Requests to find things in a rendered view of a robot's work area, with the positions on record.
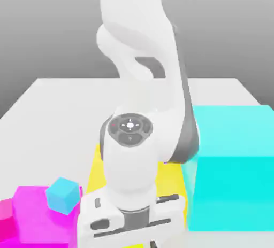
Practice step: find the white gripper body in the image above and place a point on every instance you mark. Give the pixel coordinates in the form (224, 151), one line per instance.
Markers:
(107, 242)

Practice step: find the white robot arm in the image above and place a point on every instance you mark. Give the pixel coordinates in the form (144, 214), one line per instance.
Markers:
(129, 177)

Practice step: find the small blue cube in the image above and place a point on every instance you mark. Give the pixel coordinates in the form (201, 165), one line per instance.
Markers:
(63, 196)

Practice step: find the small pink cube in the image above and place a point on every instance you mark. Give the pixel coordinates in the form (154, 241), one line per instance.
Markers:
(5, 224)

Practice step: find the large magenta box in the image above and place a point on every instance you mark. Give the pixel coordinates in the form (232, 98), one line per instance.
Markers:
(34, 220)

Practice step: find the large yellow box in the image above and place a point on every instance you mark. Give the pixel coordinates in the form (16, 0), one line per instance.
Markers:
(169, 179)

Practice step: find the large cyan box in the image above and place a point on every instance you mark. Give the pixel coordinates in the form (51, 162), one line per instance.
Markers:
(231, 188)

